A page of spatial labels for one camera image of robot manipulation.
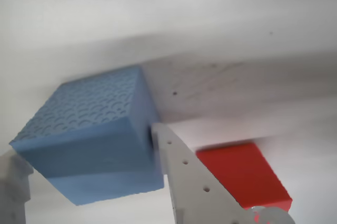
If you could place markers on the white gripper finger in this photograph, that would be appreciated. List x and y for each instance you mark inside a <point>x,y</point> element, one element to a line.
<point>11,187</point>
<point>194,192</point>

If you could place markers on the blue foam cube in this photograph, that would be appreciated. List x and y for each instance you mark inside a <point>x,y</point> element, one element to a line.
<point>89,139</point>

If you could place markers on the red foam cube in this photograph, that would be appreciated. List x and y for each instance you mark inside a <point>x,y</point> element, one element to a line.
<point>247,171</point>

